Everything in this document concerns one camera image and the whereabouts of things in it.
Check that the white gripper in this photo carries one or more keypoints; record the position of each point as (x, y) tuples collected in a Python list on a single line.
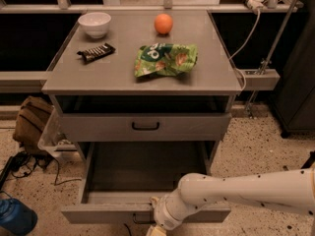
[(161, 212)]

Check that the grey drawer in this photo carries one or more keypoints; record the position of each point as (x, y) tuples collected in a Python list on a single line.
[(144, 127), (121, 177)]

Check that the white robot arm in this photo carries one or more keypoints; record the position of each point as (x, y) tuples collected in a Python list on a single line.
[(289, 191)]

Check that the grey top drawer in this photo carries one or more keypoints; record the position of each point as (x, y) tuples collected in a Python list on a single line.
[(144, 127)]

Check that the grey drawer cabinet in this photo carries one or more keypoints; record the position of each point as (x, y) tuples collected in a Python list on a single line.
[(153, 88)]

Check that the clear plastic bin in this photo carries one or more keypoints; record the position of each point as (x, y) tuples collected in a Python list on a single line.
[(54, 141)]

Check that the blue water jug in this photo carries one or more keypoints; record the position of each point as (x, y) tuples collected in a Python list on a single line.
[(16, 217)]

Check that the green chip bag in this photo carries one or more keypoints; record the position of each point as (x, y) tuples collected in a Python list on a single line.
[(165, 59)]

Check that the dark chocolate bar wrapper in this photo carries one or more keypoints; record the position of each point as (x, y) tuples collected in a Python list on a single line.
[(95, 53)]

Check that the orange fruit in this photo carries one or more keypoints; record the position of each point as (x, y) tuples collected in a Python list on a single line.
[(163, 23)]

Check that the white ceramic bowl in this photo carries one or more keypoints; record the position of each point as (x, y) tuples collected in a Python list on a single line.
[(95, 24)]

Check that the white power strip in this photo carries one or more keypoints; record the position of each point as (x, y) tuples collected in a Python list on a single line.
[(252, 0)]

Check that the metal stand pole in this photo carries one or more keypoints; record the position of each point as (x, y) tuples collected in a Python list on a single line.
[(265, 63)]

